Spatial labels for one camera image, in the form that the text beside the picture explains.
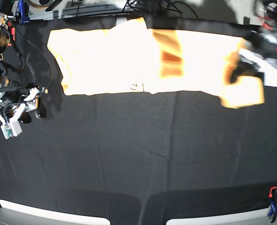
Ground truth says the blue clamp top left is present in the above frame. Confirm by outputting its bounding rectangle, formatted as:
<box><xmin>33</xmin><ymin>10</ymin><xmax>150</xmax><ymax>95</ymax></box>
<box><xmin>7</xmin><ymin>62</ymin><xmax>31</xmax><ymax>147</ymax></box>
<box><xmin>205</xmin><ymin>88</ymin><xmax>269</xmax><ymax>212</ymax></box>
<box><xmin>12</xmin><ymin>0</ymin><xmax>30</xmax><ymax>24</ymax></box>

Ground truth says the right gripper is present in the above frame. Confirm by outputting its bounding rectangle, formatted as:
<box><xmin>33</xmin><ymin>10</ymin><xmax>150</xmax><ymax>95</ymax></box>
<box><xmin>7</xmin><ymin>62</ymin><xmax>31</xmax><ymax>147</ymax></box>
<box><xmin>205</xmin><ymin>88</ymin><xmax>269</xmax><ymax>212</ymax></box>
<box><xmin>0</xmin><ymin>85</ymin><xmax>47</xmax><ymax>124</ymax></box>

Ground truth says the black cable bundle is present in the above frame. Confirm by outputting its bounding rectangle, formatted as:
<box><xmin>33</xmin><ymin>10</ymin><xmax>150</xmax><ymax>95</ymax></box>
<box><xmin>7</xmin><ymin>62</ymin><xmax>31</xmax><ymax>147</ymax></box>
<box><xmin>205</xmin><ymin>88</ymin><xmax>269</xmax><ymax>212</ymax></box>
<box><xmin>70</xmin><ymin>0</ymin><xmax>200</xmax><ymax>18</ymax></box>

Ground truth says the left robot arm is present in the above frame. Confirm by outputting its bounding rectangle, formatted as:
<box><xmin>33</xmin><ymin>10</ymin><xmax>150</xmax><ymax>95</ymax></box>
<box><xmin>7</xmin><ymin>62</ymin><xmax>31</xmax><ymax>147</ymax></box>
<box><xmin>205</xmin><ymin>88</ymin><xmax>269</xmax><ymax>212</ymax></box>
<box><xmin>230</xmin><ymin>0</ymin><xmax>277</xmax><ymax>87</ymax></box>

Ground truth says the blue clamp bottom right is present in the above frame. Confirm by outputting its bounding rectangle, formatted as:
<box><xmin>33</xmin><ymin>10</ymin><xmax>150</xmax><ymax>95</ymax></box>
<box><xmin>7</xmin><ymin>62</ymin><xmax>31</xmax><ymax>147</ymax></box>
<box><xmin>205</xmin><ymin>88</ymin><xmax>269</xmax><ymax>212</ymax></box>
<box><xmin>267</xmin><ymin>191</ymin><xmax>277</xmax><ymax>223</ymax></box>

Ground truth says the red black clamp bottom right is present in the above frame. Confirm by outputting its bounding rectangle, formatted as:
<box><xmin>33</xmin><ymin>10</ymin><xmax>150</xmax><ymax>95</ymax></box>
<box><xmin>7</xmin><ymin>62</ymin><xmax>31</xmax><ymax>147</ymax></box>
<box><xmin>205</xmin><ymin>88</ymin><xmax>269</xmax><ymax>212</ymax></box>
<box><xmin>269</xmin><ymin>186</ymin><xmax>277</xmax><ymax>198</ymax></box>

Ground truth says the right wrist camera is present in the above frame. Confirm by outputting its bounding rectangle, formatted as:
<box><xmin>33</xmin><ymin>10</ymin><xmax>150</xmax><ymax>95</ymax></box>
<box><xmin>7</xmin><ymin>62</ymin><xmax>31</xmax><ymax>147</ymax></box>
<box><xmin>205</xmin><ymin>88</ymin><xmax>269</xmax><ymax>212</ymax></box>
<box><xmin>0</xmin><ymin>103</ymin><xmax>26</xmax><ymax>140</ymax></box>

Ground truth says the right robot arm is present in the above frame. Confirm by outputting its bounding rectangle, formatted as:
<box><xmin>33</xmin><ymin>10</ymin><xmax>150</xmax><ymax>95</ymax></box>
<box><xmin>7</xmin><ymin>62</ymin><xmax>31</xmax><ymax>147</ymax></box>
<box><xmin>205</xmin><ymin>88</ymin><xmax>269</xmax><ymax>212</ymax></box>
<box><xmin>0</xmin><ymin>0</ymin><xmax>46</xmax><ymax>123</ymax></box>

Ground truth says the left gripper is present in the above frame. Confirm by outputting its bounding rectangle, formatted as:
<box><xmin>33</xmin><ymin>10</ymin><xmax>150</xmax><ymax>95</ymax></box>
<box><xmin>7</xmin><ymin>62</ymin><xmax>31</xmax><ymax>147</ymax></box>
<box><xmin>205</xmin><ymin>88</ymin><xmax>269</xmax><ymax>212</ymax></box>
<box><xmin>230</xmin><ymin>32</ymin><xmax>277</xmax><ymax>87</ymax></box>

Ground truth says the black table cloth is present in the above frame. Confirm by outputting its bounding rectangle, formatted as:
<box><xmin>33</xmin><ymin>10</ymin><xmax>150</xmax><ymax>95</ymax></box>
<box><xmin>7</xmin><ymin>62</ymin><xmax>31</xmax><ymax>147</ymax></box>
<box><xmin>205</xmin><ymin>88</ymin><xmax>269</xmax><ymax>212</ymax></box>
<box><xmin>0</xmin><ymin>16</ymin><xmax>277</xmax><ymax>225</ymax></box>

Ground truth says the yellow t-shirt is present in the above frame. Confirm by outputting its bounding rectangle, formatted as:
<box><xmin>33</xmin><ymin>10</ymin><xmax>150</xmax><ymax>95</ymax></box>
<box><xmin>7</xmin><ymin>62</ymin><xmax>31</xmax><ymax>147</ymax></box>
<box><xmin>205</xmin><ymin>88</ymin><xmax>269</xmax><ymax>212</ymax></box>
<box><xmin>47</xmin><ymin>18</ymin><xmax>265</xmax><ymax>109</ymax></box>

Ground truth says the red black clamp left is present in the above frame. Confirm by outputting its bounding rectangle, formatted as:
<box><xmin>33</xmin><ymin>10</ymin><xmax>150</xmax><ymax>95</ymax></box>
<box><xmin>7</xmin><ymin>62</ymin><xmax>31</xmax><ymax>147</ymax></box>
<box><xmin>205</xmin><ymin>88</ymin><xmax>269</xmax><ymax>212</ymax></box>
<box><xmin>8</xmin><ymin>26</ymin><xmax>15</xmax><ymax>46</ymax></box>

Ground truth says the blue clamp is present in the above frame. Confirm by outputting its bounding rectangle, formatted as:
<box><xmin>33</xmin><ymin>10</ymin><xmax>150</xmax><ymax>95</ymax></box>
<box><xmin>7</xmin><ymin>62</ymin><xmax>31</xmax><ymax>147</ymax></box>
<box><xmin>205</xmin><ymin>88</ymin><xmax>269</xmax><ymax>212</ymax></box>
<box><xmin>12</xmin><ymin>0</ymin><xmax>30</xmax><ymax>24</ymax></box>
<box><xmin>267</xmin><ymin>191</ymin><xmax>277</xmax><ymax>223</ymax></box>

